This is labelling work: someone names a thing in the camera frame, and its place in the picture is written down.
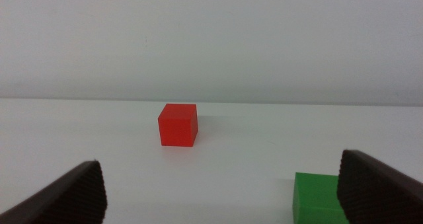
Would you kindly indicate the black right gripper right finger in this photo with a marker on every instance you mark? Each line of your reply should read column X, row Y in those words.
column 380, row 191

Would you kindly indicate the red cube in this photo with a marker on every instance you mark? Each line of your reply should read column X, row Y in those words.
column 176, row 128

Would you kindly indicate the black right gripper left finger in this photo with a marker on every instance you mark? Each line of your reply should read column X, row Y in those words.
column 72, row 197

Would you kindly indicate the green cube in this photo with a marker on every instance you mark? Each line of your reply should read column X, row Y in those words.
column 312, row 201

